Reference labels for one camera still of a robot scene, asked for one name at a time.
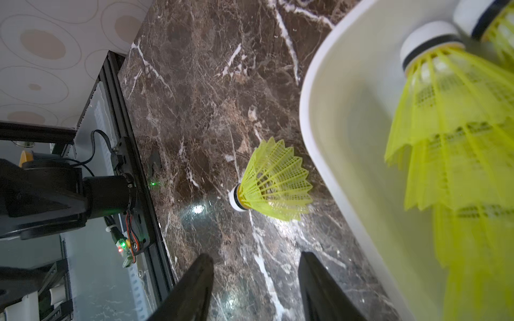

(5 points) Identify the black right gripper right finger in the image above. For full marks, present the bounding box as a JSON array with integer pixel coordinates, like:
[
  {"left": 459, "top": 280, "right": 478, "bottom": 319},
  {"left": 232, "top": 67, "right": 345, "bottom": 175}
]
[{"left": 298, "top": 251, "right": 365, "bottom": 320}]

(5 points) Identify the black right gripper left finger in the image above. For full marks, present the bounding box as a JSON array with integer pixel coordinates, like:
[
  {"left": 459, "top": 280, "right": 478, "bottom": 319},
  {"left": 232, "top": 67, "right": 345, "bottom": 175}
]
[{"left": 148, "top": 254, "right": 214, "bottom": 321}]

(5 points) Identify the green shuttlecock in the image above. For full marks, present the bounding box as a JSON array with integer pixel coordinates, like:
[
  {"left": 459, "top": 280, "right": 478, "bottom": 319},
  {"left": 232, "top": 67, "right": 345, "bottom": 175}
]
[
  {"left": 384, "top": 21, "right": 513, "bottom": 320},
  {"left": 228, "top": 138, "right": 313, "bottom": 221},
  {"left": 452, "top": 0, "right": 513, "bottom": 72}
]

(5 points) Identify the white plastic storage box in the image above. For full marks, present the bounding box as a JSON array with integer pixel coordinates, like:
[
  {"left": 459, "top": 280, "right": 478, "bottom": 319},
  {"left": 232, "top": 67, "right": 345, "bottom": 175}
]
[{"left": 298, "top": 0, "right": 514, "bottom": 321}]

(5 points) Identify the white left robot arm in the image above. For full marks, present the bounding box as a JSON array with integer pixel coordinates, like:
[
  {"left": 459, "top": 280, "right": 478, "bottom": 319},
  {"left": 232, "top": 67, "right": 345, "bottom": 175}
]
[{"left": 1, "top": 159, "right": 137, "bottom": 239}]

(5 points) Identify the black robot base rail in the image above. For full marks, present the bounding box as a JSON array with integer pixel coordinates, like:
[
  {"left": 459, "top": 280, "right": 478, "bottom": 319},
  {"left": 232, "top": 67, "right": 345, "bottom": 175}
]
[{"left": 75, "top": 51, "right": 177, "bottom": 306}]

